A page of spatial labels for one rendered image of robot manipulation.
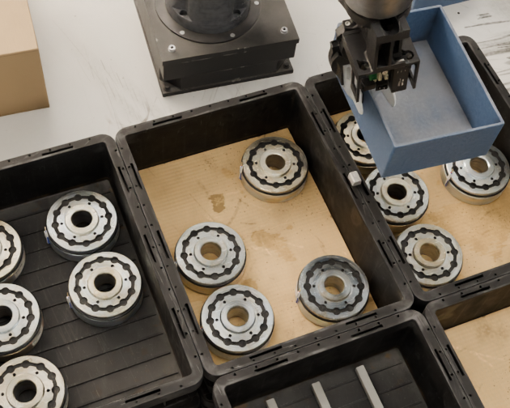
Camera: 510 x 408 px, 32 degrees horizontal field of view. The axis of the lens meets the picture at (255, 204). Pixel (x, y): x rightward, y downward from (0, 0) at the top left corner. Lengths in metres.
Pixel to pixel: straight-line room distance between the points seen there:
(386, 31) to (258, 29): 0.68
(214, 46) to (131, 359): 0.60
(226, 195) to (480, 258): 0.40
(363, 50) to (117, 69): 0.76
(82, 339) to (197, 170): 0.32
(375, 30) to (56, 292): 0.61
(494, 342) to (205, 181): 0.49
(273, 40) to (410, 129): 0.48
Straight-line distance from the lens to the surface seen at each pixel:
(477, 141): 1.16
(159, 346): 1.27
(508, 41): 1.85
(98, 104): 1.63
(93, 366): 1.26
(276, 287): 1.31
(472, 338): 1.34
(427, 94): 1.23
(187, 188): 1.38
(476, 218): 1.43
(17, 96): 1.60
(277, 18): 1.64
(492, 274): 1.27
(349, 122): 1.44
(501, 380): 1.33
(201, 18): 1.57
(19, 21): 1.55
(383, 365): 1.29
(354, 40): 1.02
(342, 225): 1.35
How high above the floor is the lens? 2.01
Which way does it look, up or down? 59 degrees down
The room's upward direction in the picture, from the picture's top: 9 degrees clockwise
